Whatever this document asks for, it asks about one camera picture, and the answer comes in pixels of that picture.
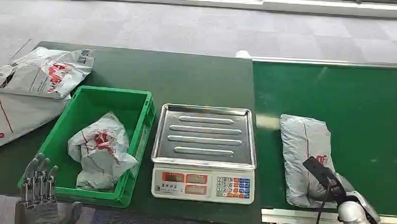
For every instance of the grey parcel bag, red logo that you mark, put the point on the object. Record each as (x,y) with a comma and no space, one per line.
(299,144)

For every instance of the white wall ledge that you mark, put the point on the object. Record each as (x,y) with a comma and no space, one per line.
(222,1)

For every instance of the crumpled grey parcel red print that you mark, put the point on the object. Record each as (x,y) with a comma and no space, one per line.
(99,150)

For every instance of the white electronic scale steel tray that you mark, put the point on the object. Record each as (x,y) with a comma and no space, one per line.
(204,141)

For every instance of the green plastic crate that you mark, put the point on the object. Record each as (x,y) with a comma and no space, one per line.
(96,102)

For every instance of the large flat grey parcel bag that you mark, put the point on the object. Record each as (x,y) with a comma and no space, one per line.
(16,118)

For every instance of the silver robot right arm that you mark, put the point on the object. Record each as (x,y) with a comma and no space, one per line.
(358,216)

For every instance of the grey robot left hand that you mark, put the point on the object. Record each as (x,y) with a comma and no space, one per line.
(39,191)

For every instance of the grey parcel bag, barcode label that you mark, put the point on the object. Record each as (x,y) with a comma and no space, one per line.
(38,72)

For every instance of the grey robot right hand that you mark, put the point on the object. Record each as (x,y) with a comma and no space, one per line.
(325,176)

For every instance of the green conveyor belt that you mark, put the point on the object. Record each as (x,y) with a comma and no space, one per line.
(350,113)

